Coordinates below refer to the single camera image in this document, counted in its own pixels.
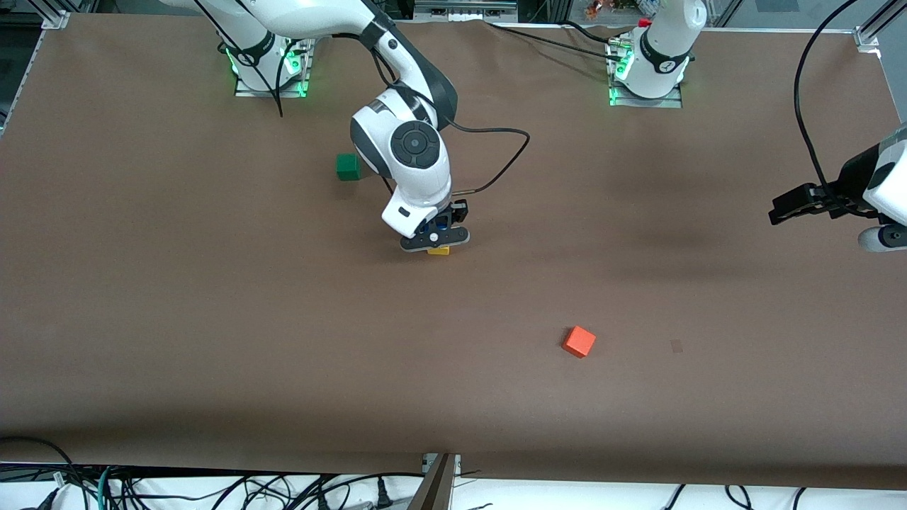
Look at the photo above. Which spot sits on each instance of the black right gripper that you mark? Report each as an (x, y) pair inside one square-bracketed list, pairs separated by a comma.
[(457, 211)]

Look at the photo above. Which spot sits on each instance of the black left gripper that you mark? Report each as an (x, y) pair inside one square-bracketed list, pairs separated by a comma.
[(848, 185)]

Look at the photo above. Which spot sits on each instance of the blue wooden block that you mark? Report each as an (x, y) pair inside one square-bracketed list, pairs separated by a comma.
[(442, 221)]

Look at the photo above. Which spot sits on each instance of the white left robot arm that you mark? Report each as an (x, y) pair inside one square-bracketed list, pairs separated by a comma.
[(666, 42)]

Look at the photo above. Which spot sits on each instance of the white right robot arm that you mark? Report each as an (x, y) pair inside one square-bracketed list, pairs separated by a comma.
[(414, 163)]

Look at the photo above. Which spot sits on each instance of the yellow wooden block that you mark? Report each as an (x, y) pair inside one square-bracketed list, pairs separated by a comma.
[(439, 251)]

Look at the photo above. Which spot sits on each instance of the green wooden block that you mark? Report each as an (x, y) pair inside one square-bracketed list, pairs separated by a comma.
[(346, 167)]

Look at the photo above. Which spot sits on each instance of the brown table cover sheet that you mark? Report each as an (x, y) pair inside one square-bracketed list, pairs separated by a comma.
[(453, 397)]

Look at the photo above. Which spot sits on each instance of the orange wooden block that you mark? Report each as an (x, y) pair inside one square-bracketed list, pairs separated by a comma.
[(579, 342)]

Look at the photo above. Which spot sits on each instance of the grey box device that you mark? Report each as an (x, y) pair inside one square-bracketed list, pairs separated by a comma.
[(464, 8)]

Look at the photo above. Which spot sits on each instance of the dark diagonal beam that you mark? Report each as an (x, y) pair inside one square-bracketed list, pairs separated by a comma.
[(434, 489)]

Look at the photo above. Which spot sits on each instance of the black power plug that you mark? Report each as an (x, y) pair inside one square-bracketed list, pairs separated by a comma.
[(383, 496)]

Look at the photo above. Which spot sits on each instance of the aluminium table side rail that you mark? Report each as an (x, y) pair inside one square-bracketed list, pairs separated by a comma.
[(20, 78), (894, 85)]

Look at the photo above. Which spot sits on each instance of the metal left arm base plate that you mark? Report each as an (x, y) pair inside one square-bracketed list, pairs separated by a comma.
[(666, 103)]

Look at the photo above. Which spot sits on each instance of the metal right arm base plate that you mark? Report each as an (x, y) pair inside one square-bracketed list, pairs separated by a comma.
[(301, 71)]

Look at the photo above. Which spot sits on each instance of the grey metal bracket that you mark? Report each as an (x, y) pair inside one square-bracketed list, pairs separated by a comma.
[(453, 464)]

